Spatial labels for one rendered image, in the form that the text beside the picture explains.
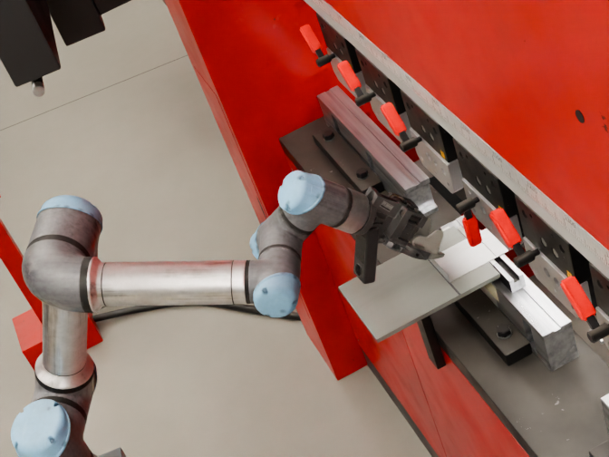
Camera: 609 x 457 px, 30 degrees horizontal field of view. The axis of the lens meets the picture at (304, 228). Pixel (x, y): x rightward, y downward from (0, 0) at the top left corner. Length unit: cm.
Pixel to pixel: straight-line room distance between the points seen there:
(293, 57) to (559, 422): 122
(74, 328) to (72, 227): 26
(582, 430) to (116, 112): 349
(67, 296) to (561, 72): 94
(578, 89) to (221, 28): 148
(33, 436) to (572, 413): 100
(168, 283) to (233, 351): 179
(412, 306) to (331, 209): 29
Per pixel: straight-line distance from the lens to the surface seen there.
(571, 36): 134
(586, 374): 211
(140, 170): 470
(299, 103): 290
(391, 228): 204
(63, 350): 224
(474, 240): 197
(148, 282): 192
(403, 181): 247
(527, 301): 213
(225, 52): 277
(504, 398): 210
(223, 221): 422
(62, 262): 196
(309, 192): 192
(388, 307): 214
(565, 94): 143
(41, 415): 227
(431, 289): 215
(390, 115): 208
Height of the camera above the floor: 245
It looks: 37 degrees down
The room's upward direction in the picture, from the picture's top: 22 degrees counter-clockwise
